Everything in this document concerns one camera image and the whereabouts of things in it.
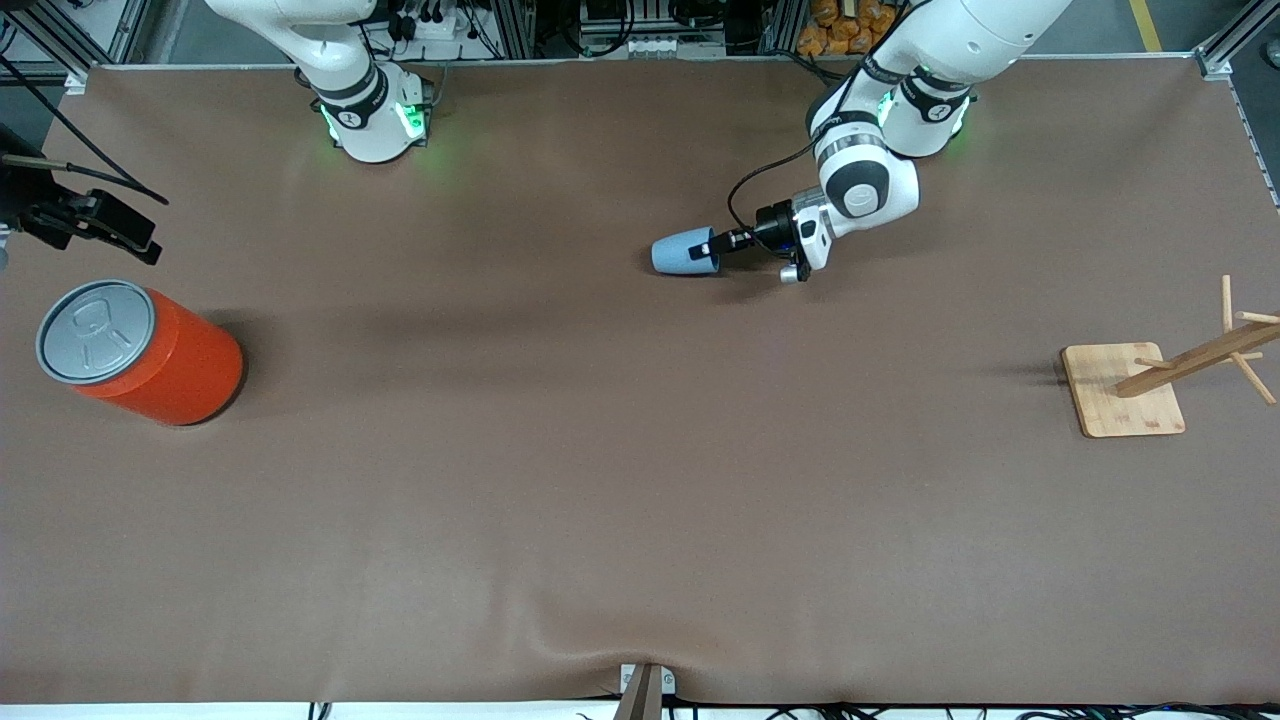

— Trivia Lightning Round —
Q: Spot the blue plastic cup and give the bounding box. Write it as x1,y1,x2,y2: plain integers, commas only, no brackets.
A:
651,227,721,276

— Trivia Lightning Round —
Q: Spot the wooden cup rack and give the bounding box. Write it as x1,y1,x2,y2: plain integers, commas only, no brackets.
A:
1061,275,1280,439

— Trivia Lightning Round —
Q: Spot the orange canister grey lid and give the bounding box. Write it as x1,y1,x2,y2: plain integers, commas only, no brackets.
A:
36,279,245,428

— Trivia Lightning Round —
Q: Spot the pile of orange objects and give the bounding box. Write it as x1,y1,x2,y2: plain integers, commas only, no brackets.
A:
797,0,906,57

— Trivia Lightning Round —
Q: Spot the black electronics rack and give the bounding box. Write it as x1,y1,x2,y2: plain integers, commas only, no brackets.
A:
575,0,731,59

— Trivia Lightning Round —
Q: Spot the white power strip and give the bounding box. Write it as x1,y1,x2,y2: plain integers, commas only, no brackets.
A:
395,0,471,41

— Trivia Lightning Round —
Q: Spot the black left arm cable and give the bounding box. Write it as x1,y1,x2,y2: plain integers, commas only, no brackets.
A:
727,140,821,233

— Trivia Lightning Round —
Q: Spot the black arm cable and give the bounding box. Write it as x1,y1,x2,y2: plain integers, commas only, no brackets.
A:
727,140,821,233
0,55,169,206

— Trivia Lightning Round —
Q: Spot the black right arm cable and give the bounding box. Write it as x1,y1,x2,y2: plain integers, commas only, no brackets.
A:
0,55,169,206

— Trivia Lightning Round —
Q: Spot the aluminium frame profile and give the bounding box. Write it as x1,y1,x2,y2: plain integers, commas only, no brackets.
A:
1195,0,1280,81
0,0,151,76

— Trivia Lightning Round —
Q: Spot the grey bracket with pole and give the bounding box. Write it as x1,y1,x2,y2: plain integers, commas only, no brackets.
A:
619,662,677,720

